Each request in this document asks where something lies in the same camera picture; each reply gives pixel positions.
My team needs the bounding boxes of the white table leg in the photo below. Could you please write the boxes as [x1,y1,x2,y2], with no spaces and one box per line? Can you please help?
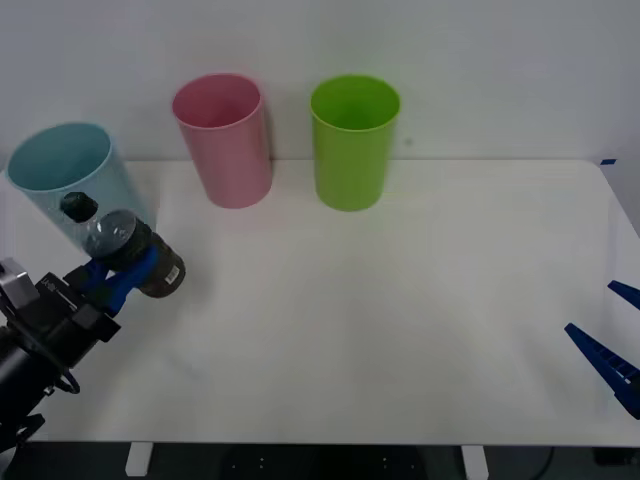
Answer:
[124,443,153,477]
[460,444,489,477]

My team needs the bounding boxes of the green plastic bin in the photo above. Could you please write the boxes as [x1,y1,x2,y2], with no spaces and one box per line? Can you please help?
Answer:
[309,74,402,212]

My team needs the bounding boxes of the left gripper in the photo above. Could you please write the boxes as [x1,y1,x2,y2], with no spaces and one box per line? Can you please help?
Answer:
[19,245,161,370]

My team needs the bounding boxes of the pale blue plastic bin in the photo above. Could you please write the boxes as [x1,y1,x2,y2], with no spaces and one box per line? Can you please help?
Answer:
[5,121,159,261]

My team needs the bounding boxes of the pink plastic bin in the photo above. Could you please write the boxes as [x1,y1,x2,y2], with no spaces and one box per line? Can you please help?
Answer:
[171,73,274,210]

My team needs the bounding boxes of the dark plastic bottle black cap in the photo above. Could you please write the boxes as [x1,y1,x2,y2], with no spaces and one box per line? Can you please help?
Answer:
[60,191,188,301]

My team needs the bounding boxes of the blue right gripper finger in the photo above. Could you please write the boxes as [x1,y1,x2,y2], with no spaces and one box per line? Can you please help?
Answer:
[607,280,640,310]
[564,323,640,420]

